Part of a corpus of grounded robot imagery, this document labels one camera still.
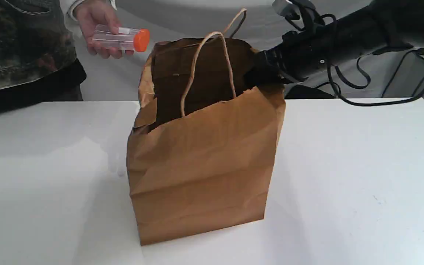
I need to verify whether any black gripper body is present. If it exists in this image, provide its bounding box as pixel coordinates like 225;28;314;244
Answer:
244;31;330;86

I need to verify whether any brown paper bag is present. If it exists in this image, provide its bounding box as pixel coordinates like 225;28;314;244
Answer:
126;8;286;246

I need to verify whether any clear tube with orange cap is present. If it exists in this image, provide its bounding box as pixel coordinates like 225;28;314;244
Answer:
92;25;150;52

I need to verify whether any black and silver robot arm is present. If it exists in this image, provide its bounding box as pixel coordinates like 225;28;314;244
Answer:
244;0;424;86

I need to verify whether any person's hand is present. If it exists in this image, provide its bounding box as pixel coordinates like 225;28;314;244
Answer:
68;0;134;59

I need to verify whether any white backdrop cloth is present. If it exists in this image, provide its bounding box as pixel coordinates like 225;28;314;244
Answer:
76;0;424;101

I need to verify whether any person in camouflage jacket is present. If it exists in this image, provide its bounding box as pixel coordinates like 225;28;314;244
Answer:
0;0;119;115

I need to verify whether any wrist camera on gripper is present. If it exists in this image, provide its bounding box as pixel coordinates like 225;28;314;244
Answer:
271;0;316;20

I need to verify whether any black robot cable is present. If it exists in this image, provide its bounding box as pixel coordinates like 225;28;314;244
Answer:
315;14;424;107

